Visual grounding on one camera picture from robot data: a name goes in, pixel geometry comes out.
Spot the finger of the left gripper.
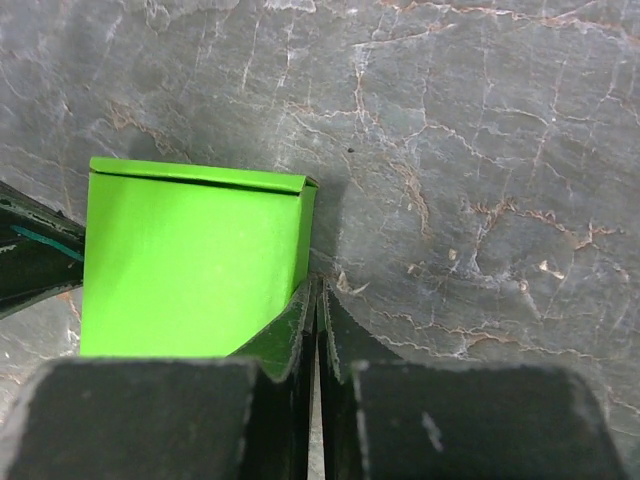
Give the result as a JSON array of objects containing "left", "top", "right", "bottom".
[{"left": 0, "top": 183, "right": 85, "bottom": 318}]

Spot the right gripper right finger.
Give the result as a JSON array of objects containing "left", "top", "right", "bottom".
[{"left": 317, "top": 282, "right": 627, "bottom": 479}]

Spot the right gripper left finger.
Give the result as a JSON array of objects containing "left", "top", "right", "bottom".
[{"left": 1, "top": 278, "right": 316, "bottom": 479}]

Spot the green paper box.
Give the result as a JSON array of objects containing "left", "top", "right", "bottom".
[{"left": 80, "top": 157, "right": 318, "bottom": 358}]

